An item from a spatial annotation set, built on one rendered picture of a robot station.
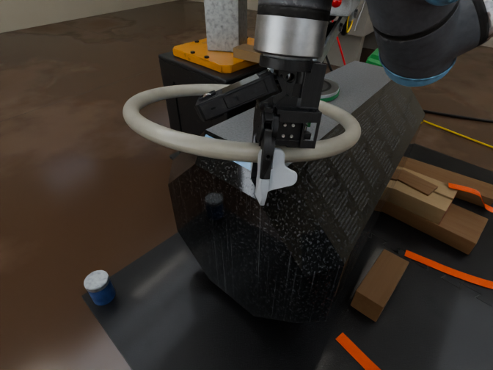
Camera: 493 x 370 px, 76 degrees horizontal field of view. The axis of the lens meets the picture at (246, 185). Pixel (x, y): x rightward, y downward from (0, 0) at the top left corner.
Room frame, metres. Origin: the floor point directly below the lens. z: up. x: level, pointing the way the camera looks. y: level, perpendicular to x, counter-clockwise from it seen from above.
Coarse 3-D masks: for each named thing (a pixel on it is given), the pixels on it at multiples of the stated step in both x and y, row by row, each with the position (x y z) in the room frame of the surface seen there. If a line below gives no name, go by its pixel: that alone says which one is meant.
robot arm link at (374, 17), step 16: (368, 0) 0.38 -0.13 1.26; (384, 0) 0.36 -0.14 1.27; (400, 0) 0.35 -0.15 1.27; (416, 0) 0.34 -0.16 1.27; (432, 0) 0.33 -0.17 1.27; (448, 0) 0.33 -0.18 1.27; (384, 16) 0.37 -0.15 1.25; (400, 16) 0.36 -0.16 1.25; (416, 16) 0.36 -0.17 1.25; (432, 16) 0.36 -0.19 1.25; (384, 32) 0.39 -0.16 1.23; (400, 32) 0.37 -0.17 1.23; (416, 32) 0.37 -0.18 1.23
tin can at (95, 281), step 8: (96, 272) 0.83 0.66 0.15; (104, 272) 0.83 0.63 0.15; (88, 280) 0.79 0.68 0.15; (96, 280) 0.79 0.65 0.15; (104, 280) 0.79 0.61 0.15; (88, 288) 0.76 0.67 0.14; (96, 288) 0.76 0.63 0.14; (104, 288) 0.77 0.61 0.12; (112, 288) 0.81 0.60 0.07; (96, 296) 0.75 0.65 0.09; (104, 296) 0.76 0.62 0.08; (112, 296) 0.78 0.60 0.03; (96, 304) 0.75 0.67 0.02; (104, 304) 0.75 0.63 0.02
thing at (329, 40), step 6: (354, 12) 1.37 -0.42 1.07; (342, 18) 1.28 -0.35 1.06; (336, 24) 1.21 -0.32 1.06; (342, 24) 1.25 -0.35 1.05; (336, 30) 1.20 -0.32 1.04; (330, 36) 1.12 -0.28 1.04; (336, 36) 1.22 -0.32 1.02; (330, 42) 1.13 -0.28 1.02; (324, 48) 1.05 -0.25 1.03; (324, 54) 1.06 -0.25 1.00; (318, 60) 0.99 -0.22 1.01
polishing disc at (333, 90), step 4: (324, 80) 1.28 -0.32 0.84; (328, 80) 1.28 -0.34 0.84; (332, 80) 1.28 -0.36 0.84; (324, 84) 1.23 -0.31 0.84; (328, 84) 1.23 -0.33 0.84; (332, 84) 1.23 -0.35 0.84; (336, 84) 1.23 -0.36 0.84; (324, 88) 1.19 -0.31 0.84; (328, 88) 1.19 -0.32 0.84; (332, 88) 1.19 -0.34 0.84; (336, 88) 1.19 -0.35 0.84; (324, 92) 1.15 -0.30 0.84; (328, 92) 1.15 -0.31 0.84; (332, 92) 1.15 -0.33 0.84; (336, 92) 1.17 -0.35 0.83; (324, 96) 1.13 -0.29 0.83; (328, 96) 1.14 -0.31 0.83
